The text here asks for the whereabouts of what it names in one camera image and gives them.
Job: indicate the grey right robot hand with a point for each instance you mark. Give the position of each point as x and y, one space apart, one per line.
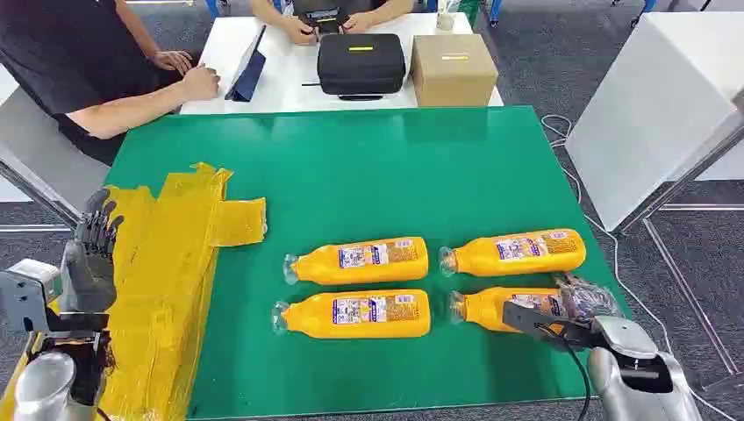
540 325

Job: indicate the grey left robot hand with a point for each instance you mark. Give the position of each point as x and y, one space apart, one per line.
87 279

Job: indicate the orange drink bottle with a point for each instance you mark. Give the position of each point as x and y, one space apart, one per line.
354 314
482 308
360 261
517 253

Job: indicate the clear plastic film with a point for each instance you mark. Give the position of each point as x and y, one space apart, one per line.
590 299

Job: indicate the yellow sheet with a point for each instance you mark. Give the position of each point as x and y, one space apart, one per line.
163 290

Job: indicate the grey steel table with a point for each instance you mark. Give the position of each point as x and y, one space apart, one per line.
40 157

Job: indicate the green table mat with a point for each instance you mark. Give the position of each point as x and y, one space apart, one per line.
360 180

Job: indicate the large white table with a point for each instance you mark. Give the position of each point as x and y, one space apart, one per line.
645 110

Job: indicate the dark blue tablet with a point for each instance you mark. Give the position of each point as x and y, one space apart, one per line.
249 72

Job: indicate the brown cardboard box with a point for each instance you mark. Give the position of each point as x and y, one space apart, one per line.
453 72

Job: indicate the black carry case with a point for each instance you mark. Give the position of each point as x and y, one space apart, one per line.
360 67

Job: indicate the clear plastic bottle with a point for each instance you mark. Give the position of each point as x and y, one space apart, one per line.
446 17

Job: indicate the person with black controller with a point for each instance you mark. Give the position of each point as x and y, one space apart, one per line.
290 23

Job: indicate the black controller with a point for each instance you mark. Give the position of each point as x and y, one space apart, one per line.
324 17

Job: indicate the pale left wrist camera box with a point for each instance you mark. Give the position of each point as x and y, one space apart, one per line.
26 293

